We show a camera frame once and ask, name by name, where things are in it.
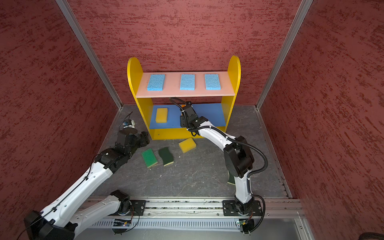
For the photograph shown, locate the yellow shelf with coloured boards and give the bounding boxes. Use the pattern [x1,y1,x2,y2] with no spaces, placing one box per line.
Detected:
[127,56,241,140]

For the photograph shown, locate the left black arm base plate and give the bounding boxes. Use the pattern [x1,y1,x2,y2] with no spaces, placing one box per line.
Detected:
[117,200,147,217]

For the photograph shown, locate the yellow sponge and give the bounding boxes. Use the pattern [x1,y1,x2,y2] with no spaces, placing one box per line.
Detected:
[155,108,168,124]
[179,138,197,153]

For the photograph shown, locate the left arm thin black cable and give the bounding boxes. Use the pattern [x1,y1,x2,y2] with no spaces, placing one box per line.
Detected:
[16,111,134,240]

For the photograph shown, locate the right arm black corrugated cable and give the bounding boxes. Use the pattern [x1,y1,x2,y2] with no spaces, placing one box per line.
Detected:
[168,96,269,235]

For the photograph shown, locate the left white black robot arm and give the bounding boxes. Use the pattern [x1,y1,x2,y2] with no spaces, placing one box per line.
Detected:
[24,125,150,240]

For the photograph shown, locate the yellow sponge front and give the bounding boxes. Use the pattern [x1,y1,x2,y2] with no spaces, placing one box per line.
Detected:
[155,108,168,124]

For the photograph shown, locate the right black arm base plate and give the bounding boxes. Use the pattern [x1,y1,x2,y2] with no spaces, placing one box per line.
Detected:
[222,200,263,217]

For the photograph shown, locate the yellow sponge back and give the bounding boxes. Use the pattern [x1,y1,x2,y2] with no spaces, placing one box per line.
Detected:
[179,138,197,153]

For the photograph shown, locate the aluminium rail frame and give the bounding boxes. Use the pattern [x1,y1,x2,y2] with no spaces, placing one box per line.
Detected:
[49,196,316,240]

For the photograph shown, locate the bright green sponge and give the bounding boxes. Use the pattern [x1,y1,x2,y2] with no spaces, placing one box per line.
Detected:
[141,149,158,169]

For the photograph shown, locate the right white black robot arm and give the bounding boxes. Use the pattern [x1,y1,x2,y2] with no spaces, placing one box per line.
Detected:
[178,104,255,216]

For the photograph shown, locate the blue sponge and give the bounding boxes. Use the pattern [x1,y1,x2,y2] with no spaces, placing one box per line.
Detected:
[180,74,195,91]
[205,74,221,91]
[147,74,166,91]

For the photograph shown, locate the dark green wavy sponge right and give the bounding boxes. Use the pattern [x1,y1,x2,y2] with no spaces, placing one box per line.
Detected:
[227,173,236,185]

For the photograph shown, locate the dark green wavy sponge left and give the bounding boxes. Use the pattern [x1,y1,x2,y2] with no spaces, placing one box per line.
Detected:
[159,147,174,167]

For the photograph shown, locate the dark green wavy sponge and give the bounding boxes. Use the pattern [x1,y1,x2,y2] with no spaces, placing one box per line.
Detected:
[159,147,174,167]
[227,173,236,185]

